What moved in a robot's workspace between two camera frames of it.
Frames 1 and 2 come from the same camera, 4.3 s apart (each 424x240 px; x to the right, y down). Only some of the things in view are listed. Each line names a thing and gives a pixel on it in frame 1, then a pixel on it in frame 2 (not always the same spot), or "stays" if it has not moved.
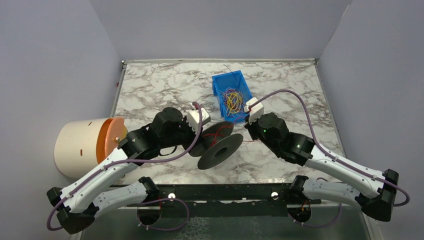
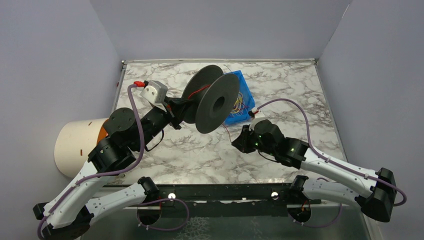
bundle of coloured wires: x=233 y=101 stays
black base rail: x=228 y=200 stays
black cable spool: x=215 y=143 → x=216 y=94
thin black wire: x=233 y=74 stays
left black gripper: x=191 y=137 → x=173 y=112
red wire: x=217 y=134 → x=204 y=87
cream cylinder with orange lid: x=81 y=145 stays
